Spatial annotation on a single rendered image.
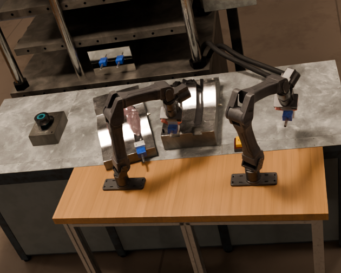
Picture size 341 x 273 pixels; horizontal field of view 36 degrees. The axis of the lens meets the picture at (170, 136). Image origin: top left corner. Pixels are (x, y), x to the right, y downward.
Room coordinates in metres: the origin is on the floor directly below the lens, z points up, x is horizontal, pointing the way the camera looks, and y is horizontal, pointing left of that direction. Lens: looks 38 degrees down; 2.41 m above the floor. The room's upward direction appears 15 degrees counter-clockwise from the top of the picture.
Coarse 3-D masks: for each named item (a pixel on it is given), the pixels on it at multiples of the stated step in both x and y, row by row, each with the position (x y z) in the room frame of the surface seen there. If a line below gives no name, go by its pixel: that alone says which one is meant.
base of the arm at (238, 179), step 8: (232, 176) 1.66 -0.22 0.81; (240, 176) 1.65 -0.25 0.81; (248, 176) 1.59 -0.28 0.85; (256, 176) 1.58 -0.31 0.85; (264, 176) 1.61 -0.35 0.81; (272, 176) 1.60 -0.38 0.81; (232, 184) 1.61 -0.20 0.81; (240, 184) 1.60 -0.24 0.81; (248, 184) 1.59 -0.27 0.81; (256, 184) 1.58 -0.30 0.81; (264, 184) 1.57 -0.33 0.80; (272, 184) 1.55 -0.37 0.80
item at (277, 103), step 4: (276, 96) 1.83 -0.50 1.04; (296, 96) 1.80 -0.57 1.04; (276, 100) 1.82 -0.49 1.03; (280, 100) 1.77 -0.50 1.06; (288, 100) 1.76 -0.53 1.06; (292, 100) 1.79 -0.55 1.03; (296, 100) 1.78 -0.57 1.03; (276, 104) 1.80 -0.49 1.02; (280, 104) 1.80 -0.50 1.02; (284, 104) 1.77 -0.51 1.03; (288, 104) 1.77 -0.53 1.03; (292, 104) 1.77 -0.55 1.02; (296, 104) 1.77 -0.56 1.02
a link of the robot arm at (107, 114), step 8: (104, 112) 1.84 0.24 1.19; (112, 128) 1.79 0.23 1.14; (120, 128) 1.80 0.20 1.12; (112, 136) 1.80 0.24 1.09; (120, 136) 1.80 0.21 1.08; (112, 144) 1.81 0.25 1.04; (120, 144) 1.80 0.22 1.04; (120, 152) 1.79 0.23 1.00; (112, 160) 1.83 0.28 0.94; (120, 160) 1.78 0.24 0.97; (128, 160) 1.79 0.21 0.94; (120, 168) 1.78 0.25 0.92; (128, 168) 1.79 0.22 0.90
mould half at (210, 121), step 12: (192, 84) 2.27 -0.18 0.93; (204, 84) 2.24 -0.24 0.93; (216, 84) 2.23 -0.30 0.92; (192, 96) 2.19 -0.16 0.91; (204, 96) 2.17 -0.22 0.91; (216, 96) 2.16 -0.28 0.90; (192, 108) 2.13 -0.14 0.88; (204, 108) 2.11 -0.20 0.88; (216, 108) 2.09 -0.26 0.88; (192, 120) 2.03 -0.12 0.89; (204, 120) 2.01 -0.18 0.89; (216, 120) 2.02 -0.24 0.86; (180, 132) 1.96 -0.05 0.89; (204, 132) 1.92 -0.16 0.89; (216, 132) 1.95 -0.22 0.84; (168, 144) 1.97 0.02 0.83; (180, 144) 1.95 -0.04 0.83; (192, 144) 1.93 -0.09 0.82; (204, 144) 1.92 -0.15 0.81; (216, 144) 1.90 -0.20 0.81
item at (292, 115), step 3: (285, 111) 1.83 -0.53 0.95; (288, 111) 1.83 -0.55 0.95; (291, 111) 1.82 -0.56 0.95; (294, 111) 1.84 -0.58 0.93; (285, 114) 1.81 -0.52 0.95; (288, 114) 1.81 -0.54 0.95; (291, 114) 1.80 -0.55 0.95; (294, 114) 1.83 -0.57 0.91; (282, 117) 1.81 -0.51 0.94; (285, 117) 1.80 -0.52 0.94; (288, 117) 1.79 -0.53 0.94; (291, 117) 1.79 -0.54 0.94; (285, 120) 1.78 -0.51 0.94; (288, 120) 1.79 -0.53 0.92; (291, 120) 1.79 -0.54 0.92; (285, 123) 1.76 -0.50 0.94; (285, 126) 1.75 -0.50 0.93
